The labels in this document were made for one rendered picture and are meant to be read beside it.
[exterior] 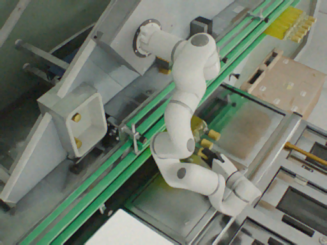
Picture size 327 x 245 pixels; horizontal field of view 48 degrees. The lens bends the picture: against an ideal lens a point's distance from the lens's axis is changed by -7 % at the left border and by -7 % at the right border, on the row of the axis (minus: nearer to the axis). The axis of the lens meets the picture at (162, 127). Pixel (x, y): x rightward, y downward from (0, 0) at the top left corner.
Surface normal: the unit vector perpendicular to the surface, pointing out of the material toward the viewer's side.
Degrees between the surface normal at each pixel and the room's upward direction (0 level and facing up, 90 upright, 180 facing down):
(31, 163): 0
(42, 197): 90
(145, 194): 90
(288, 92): 89
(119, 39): 4
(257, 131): 90
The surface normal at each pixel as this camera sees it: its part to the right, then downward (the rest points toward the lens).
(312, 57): -0.04, -0.68
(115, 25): -0.34, -0.27
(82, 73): 0.80, 0.43
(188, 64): -0.23, -0.46
